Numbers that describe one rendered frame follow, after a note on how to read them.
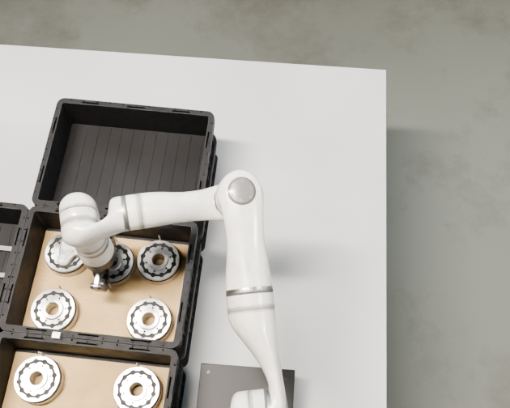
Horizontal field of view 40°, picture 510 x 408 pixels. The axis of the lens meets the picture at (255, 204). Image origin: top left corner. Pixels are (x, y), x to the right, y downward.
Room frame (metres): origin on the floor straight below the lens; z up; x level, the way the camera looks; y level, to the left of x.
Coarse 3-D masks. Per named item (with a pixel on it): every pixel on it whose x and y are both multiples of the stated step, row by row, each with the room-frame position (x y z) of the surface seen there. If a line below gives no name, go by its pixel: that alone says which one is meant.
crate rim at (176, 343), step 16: (32, 208) 0.66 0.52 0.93; (48, 208) 0.66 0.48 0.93; (176, 224) 0.62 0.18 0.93; (192, 224) 0.62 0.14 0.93; (192, 240) 0.58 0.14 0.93; (16, 256) 0.54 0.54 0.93; (192, 256) 0.55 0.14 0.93; (16, 272) 0.50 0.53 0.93; (192, 272) 0.52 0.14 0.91; (0, 320) 0.39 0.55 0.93; (64, 336) 0.36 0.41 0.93; (80, 336) 0.36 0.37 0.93; (112, 336) 0.36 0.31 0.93; (176, 336) 0.36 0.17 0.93
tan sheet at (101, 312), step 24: (48, 240) 0.62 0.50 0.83; (120, 240) 0.62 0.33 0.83; (144, 240) 0.62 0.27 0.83; (48, 288) 0.50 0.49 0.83; (72, 288) 0.50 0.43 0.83; (120, 288) 0.50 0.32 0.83; (144, 288) 0.50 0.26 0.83; (168, 288) 0.50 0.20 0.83; (96, 312) 0.44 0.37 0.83; (120, 312) 0.44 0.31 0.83; (168, 336) 0.39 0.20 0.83
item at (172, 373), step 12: (0, 336) 0.36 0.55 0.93; (12, 336) 0.36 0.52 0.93; (24, 336) 0.36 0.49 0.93; (36, 336) 0.36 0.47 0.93; (48, 336) 0.36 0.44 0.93; (108, 348) 0.33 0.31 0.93; (120, 348) 0.33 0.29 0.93; (132, 348) 0.34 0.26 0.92; (144, 348) 0.33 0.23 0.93; (156, 348) 0.33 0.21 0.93; (168, 372) 0.28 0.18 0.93; (168, 384) 0.26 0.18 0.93; (168, 396) 0.24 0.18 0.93
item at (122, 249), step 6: (120, 246) 0.59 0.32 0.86; (126, 246) 0.59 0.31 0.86; (120, 252) 0.58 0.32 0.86; (126, 252) 0.58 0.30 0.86; (126, 258) 0.56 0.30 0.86; (132, 258) 0.56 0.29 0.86; (126, 264) 0.55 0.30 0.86; (132, 264) 0.55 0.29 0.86; (114, 270) 0.53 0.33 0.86; (120, 270) 0.53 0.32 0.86; (126, 270) 0.53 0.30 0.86; (114, 276) 0.52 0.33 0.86; (120, 276) 0.52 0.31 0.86
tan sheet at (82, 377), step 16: (16, 352) 0.34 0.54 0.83; (16, 368) 0.31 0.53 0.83; (64, 368) 0.31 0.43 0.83; (80, 368) 0.31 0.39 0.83; (96, 368) 0.31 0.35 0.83; (112, 368) 0.31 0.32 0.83; (128, 368) 0.31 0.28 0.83; (160, 368) 0.31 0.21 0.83; (64, 384) 0.27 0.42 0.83; (80, 384) 0.28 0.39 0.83; (96, 384) 0.28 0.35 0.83; (112, 384) 0.28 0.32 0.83; (16, 400) 0.24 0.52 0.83; (64, 400) 0.24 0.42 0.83; (80, 400) 0.24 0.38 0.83; (96, 400) 0.24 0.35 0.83; (112, 400) 0.24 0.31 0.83; (160, 400) 0.24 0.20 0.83
